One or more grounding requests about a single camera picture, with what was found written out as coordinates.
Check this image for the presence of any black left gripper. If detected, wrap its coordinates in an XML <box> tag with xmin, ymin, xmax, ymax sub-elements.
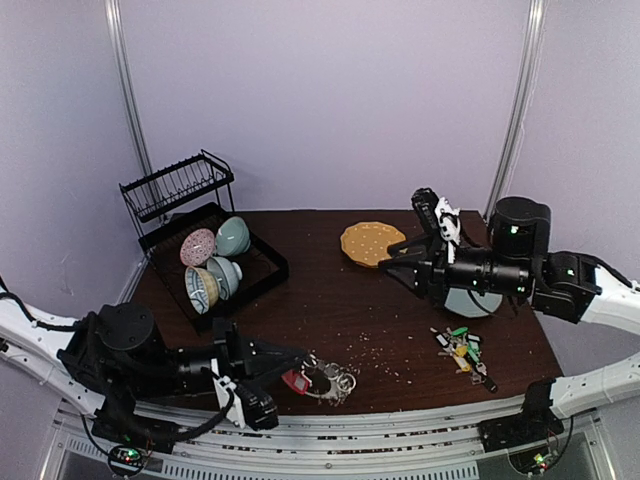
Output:
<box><xmin>125</xmin><ymin>316</ymin><xmax>306</xmax><ymax>401</ymax></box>

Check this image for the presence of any red handled key ring holder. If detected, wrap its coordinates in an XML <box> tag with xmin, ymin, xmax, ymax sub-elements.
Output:
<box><xmin>300</xmin><ymin>354</ymin><xmax>357</xmax><ymax>406</ymax></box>

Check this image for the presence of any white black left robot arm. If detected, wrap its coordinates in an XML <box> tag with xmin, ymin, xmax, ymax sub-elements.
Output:
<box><xmin>1</xmin><ymin>290</ymin><xmax>309</xmax><ymax>452</ymax></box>

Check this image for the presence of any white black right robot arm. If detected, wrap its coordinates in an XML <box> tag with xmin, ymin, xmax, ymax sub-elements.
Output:
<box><xmin>378</xmin><ymin>188</ymin><xmax>639</xmax><ymax>452</ymax></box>

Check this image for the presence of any yellow dotted plate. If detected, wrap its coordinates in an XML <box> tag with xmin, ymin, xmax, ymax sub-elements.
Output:
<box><xmin>340</xmin><ymin>221</ymin><xmax>406</xmax><ymax>268</ymax></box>

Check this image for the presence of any light blue flower plate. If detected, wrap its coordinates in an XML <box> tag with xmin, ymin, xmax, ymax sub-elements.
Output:
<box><xmin>444</xmin><ymin>288</ymin><xmax>503</xmax><ymax>318</ymax></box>

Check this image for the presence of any black key tag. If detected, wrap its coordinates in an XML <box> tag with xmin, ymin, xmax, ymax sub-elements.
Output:
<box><xmin>436</xmin><ymin>334</ymin><xmax>450</xmax><ymax>348</ymax></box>

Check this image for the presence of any green key tag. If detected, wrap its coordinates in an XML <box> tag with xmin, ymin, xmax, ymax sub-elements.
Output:
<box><xmin>447</xmin><ymin>327</ymin><xmax>468</xmax><ymax>337</ymax></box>

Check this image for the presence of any yellow key tag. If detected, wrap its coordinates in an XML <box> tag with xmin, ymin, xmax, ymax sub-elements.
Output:
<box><xmin>453</xmin><ymin>345</ymin><xmax>472</xmax><ymax>373</ymax></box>

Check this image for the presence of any blue patterned bowl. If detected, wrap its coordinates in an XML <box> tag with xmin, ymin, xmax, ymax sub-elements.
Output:
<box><xmin>184</xmin><ymin>266</ymin><xmax>220</xmax><ymax>315</ymax></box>

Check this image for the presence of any light blue bowl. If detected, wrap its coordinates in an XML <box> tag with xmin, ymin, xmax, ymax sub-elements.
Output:
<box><xmin>206</xmin><ymin>256</ymin><xmax>243</xmax><ymax>300</ymax></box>

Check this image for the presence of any green ceramic bowl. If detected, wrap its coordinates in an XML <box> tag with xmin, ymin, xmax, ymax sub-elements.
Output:
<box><xmin>216</xmin><ymin>216</ymin><xmax>251</xmax><ymax>257</ymax></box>

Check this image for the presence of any pink patterned bowl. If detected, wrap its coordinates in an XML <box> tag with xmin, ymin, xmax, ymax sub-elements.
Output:
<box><xmin>180</xmin><ymin>228</ymin><xmax>216</xmax><ymax>267</ymax></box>

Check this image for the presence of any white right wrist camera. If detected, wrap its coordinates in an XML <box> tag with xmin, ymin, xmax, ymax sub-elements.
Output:
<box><xmin>411</xmin><ymin>188</ymin><xmax>462</xmax><ymax>264</ymax></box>

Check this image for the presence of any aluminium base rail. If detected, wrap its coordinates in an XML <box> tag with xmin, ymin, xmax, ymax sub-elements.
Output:
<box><xmin>36</xmin><ymin>396</ymin><xmax>623</xmax><ymax>479</ymax></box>

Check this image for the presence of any black wire dish rack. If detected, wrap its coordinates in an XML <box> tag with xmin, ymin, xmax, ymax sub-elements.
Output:
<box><xmin>119</xmin><ymin>150</ymin><xmax>289</xmax><ymax>333</ymax></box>

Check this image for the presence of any right aluminium frame post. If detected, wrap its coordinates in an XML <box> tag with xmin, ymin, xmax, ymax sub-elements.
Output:
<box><xmin>484</xmin><ymin>0</ymin><xmax>547</xmax><ymax>219</ymax></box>

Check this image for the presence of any aluminium frame post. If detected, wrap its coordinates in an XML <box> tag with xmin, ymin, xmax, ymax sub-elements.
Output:
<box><xmin>484</xmin><ymin>0</ymin><xmax>547</xmax><ymax>219</ymax></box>
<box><xmin>104</xmin><ymin>0</ymin><xmax>153</xmax><ymax>176</ymax></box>

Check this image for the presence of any left aluminium frame post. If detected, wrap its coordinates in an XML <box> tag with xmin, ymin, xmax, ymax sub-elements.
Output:
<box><xmin>104</xmin><ymin>0</ymin><xmax>153</xmax><ymax>176</ymax></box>

